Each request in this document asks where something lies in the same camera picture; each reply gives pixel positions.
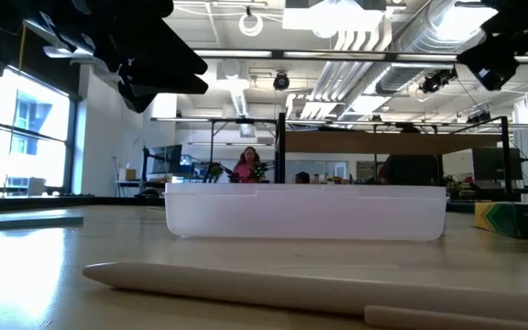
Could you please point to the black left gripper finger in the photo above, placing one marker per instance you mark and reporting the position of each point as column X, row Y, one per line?
column 154, row 84
column 163, row 55

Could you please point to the yellow green crayon box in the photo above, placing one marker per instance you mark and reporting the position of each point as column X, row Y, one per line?
column 511, row 220

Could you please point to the blue sticky note pad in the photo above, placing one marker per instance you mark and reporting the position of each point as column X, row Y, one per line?
column 25, row 221

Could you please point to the pencil case pink lid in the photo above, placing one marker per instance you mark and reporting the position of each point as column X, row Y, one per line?
column 305, row 215

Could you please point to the white pen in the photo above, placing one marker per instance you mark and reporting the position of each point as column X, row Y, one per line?
column 245, row 284

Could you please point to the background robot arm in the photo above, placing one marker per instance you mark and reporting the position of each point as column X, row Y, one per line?
column 214, row 173
column 260, row 171

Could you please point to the black computer monitor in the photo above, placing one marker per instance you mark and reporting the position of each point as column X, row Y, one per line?
column 497, row 163
column 167, row 159

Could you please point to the small cardboard box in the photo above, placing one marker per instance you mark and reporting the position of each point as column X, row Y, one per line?
column 127, row 174

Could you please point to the person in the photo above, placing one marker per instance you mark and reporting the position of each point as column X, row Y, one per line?
column 302, row 178
column 247, row 169

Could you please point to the large glass window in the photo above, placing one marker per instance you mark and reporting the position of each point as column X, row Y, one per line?
column 30, row 137

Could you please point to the raised wooden shelf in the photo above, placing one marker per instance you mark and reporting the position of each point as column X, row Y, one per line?
column 383, row 143

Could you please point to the black camera on mount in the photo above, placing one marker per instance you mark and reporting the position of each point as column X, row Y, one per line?
column 436, row 81

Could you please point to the round black camera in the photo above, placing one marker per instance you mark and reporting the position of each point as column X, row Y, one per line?
column 281, row 81

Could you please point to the black aluminium frame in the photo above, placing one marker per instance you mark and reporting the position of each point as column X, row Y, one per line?
column 280, row 151

